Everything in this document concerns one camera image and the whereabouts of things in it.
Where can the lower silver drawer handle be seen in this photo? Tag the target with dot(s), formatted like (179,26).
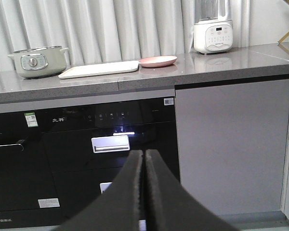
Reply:
(104,186)

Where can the white blender appliance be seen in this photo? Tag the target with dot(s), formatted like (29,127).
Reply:
(213,27)

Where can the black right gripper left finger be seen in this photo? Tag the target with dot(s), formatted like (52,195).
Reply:
(118,207)

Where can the green energy label sticker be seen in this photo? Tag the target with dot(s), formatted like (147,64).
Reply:
(31,119)

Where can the white pleated curtain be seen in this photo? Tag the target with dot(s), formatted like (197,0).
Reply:
(97,31)

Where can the silver drawer handle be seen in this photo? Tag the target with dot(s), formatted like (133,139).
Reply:
(104,186)
(110,144)

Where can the cream bear serving tray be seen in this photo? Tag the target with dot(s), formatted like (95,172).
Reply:
(100,69)

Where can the black built-in disinfection cabinet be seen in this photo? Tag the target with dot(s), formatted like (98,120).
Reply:
(87,145)

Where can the pink round plate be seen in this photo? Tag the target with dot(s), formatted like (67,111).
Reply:
(158,61)

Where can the green electric cooking pot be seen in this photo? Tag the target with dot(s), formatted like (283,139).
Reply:
(39,62)

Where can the white cabinet door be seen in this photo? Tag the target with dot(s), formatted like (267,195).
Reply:
(232,145)

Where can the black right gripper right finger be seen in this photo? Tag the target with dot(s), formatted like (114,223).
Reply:
(169,206)

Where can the upper silver drawer handle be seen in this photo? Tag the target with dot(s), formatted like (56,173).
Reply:
(110,144)

